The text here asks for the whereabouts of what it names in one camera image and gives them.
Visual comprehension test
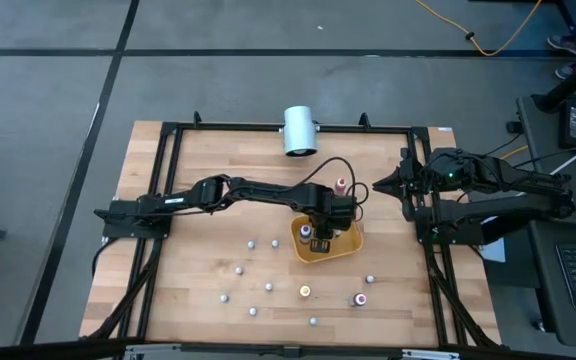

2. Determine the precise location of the black diagonal pole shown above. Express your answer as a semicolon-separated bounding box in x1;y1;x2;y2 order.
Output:
532;44;576;114

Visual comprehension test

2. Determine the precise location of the yellow plastic bin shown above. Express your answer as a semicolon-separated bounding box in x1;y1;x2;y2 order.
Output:
290;213;365;265

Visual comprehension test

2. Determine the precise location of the black mount bar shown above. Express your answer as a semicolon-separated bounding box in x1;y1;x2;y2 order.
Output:
0;338;576;360

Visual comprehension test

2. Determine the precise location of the yellow floor cable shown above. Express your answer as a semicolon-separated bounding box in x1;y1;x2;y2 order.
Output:
415;0;544;57

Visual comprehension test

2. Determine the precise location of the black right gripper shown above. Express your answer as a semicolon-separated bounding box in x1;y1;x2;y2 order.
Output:
371;147;434;222

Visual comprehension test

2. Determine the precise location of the black metal table frame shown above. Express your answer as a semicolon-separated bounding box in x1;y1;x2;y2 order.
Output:
85;119;499;351

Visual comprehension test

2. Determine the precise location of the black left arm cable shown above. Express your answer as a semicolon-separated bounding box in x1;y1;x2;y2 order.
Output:
303;156;370;221

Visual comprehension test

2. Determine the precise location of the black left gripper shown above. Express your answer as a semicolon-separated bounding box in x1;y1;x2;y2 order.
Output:
310;192;358;254

